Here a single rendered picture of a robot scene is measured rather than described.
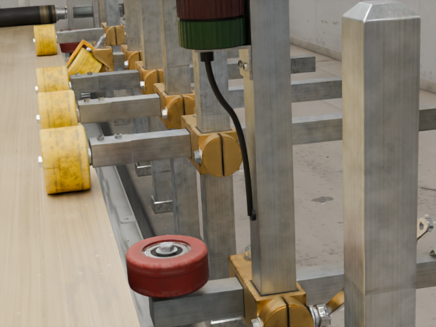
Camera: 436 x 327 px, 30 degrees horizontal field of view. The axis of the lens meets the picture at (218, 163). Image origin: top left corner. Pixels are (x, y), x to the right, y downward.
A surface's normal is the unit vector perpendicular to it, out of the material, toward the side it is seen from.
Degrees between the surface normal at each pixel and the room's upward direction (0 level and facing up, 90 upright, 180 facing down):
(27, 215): 0
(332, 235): 0
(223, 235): 90
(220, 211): 90
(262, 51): 90
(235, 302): 90
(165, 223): 0
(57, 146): 53
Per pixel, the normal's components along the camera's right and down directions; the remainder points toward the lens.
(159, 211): 0.22, 0.26
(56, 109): 0.17, -0.21
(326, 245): -0.05, -0.96
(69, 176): 0.22, 0.56
